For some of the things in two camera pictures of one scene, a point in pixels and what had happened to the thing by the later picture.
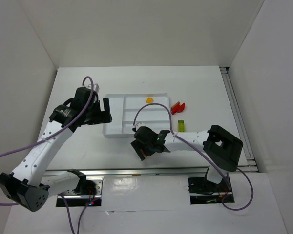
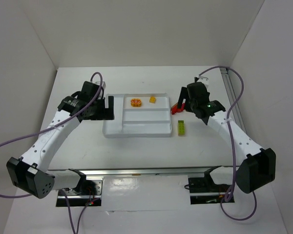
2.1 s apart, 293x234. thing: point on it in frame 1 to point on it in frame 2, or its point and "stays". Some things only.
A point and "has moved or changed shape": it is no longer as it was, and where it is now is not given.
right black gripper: x=143 y=150 to x=187 y=101
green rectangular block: x=181 y=126 stays
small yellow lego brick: x=149 y=100 has moved or changed shape
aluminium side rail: x=251 y=164 stays
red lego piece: x=177 y=107 stays
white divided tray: x=131 y=110 stays
